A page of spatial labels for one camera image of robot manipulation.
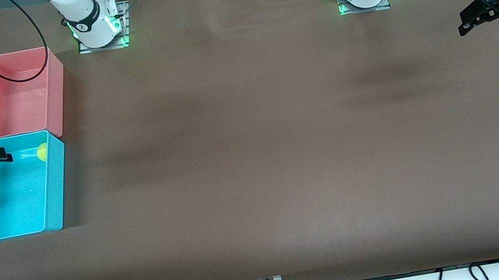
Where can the yellow tennis ball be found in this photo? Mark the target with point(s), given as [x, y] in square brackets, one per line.
[43, 152]

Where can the blue plastic bin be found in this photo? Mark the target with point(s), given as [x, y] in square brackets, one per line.
[11, 200]

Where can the pink plastic bin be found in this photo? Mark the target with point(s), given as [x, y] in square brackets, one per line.
[14, 98]

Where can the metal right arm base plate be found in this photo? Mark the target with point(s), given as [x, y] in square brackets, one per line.
[126, 23]

